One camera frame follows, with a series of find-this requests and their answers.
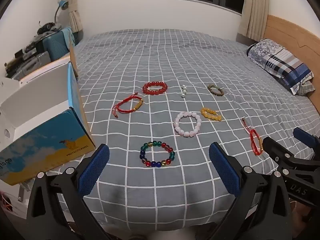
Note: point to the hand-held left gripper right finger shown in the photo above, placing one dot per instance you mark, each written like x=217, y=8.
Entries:
x=222, y=165

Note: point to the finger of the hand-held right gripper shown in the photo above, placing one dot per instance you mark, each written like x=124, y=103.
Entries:
x=308, y=140
x=275, y=147

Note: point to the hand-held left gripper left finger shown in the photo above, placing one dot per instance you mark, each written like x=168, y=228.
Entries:
x=93, y=165

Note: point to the blue and yellow cardboard box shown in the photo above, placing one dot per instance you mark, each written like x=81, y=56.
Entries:
x=50, y=140

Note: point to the white pearl jewelry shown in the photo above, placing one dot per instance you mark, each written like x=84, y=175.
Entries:
x=184, y=91

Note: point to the green checked pillow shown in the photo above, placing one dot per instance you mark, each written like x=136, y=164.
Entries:
x=307, y=87

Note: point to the blue patchwork pillow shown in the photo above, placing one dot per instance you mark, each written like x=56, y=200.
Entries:
x=280, y=57

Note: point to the wooden headboard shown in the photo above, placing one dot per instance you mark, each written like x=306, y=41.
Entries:
x=287, y=32

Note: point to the grey suitcase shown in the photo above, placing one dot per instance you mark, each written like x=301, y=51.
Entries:
x=30, y=65

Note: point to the teal suitcase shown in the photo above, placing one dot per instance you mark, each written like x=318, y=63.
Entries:
x=56, y=46

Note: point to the grey checked bed sheet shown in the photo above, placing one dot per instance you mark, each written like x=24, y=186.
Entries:
x=160, y=55

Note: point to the teal towel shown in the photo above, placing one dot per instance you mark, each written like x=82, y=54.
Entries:
x=68, y=36

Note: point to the stack of black boxes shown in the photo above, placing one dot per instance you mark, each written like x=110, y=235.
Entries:
x=27, y=48

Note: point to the beige curtain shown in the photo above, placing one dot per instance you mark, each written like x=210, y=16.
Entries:
x=252, y=7
x=73, y=7

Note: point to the pile of dark clothing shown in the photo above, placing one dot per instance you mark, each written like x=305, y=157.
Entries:
x=47, y=27

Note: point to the blue desk lamp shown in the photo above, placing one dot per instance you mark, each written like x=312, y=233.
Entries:
x=62, y=4

